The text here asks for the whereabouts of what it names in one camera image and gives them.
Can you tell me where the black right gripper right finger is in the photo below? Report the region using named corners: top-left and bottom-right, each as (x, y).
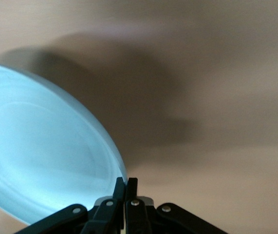
top-left (125, 177), bottom-right (229, 234)

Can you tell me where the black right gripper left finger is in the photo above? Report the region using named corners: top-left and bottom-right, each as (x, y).
top-left (14, 177), bottom-right (126, 234)

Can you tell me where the light blue plate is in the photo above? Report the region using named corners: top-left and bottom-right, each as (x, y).
top-left (0, 61), bottom-right (129, 226)

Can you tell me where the brown table cloth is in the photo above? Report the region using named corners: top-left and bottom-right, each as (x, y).
top-left (0, 0), bottom-right (278, 234)

